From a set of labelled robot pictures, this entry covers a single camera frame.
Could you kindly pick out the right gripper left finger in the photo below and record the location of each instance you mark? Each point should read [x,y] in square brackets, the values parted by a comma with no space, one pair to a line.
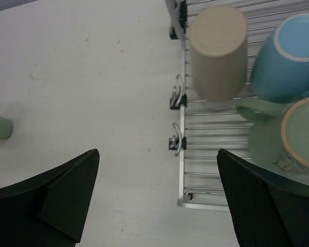
[49,209]

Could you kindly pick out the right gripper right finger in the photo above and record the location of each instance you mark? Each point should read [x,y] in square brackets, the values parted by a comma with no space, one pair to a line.
[266,209]

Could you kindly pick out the beige tall cup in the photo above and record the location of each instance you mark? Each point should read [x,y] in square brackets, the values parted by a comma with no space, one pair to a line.
[218,43]

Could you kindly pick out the metal dish rack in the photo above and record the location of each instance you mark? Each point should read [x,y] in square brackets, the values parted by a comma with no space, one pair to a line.
[204,127]

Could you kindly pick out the light green mug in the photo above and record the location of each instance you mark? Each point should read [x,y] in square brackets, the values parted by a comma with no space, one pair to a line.
[279,137]

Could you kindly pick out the light blue mug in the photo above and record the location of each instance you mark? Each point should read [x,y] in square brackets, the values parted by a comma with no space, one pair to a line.
[280,72]

